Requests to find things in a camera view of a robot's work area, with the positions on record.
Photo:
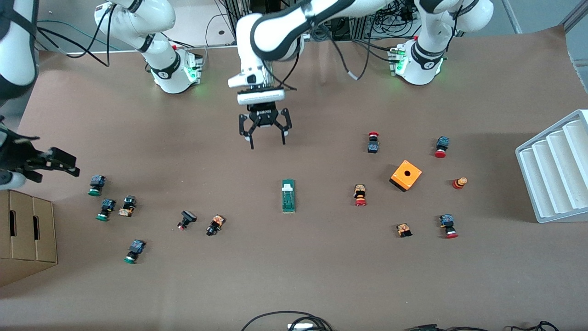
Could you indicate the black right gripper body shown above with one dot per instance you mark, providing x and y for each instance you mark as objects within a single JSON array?
[{"x": 18, "y": 155}]

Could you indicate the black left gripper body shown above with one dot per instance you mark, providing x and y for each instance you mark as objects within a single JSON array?
[{"x": 263, "y": 114}]

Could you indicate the green terminal block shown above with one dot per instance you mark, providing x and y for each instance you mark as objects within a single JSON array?
[{"x": 288, "y": 197}]

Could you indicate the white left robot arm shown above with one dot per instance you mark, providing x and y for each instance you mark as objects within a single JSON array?
[{"x": 275, "y": 32}]

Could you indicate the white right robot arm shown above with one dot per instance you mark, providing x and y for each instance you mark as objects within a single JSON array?
[{"x": 161, "y": 64}]

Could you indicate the green mushroom push button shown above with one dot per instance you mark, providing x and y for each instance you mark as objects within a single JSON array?
[
  {"x": 96, "y": 183},
  {"x": 135, "y": 249},
  {"x": 106, "y": 208}
]

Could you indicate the brown cardboard box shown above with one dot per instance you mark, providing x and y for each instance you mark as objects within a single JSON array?
[{"x": 27, "y": 230}]

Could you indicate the red button black block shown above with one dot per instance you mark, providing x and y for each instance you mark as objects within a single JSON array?
[{"x": 373, "y": 146}]

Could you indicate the red button yellow orange block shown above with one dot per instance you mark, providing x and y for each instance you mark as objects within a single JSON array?
[{"x": 359, "y": 193}]

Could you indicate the aluminium equipment rack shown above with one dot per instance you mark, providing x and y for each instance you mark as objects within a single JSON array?
[{"x": 360, "y": 27}]

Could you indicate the brown paper table cover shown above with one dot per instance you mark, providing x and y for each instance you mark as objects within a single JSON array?
[{"x": 321, "y": 276}]

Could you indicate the red mushroom button blue block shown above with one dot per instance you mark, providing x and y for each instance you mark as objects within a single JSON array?
[
  {"x": 447, "y": 223},
  {"x": 442, "y": 145}
]

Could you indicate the orange contact block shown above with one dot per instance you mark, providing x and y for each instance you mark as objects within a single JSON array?
[{"x": 404, "y": 230}]

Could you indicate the small red orange knob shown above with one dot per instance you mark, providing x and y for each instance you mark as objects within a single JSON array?
[{"x": 459, "y": 183}]

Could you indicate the white plug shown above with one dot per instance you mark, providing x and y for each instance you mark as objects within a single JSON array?
[{"x": 301, "y": 327}]

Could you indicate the white ridged tray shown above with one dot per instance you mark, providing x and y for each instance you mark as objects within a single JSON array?
[{"x": 551, "y": 174}]

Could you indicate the black selector switch orange block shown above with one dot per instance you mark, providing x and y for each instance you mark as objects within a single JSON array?
[
  {"x": 127, "y": 206},
  {"x": 216, "y": 224}
]

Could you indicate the black flat head switch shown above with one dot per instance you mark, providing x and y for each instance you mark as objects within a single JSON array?
[{"x": 187, "y": 217}]

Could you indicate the orange button enclosure box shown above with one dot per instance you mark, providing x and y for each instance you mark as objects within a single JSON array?
[{"x": 402, "y": 179}]

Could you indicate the aluminium frame post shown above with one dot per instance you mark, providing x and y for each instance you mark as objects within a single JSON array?
[
  {"x": 576, "y": 16},
  {"x": 511, "y": 16}
]

